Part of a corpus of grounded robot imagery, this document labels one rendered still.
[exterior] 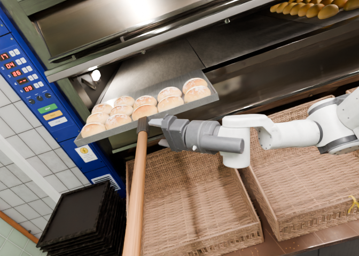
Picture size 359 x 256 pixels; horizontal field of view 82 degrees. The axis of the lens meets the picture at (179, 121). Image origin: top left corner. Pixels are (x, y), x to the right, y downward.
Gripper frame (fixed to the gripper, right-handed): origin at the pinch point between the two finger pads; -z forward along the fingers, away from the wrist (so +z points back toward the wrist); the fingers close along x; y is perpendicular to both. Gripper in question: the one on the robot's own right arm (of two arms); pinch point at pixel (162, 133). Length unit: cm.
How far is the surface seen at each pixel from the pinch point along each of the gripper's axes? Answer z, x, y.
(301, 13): 29, 0, -111
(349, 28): 50, -4, -83
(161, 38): -7.8, 21.8, -25.7
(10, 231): -125, -58, 44
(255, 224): 22, -47, -4
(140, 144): -2.7, 1.8, 7.3
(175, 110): -2.3, 0.0, -12.2
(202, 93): 5.6, 2.1, -19.8
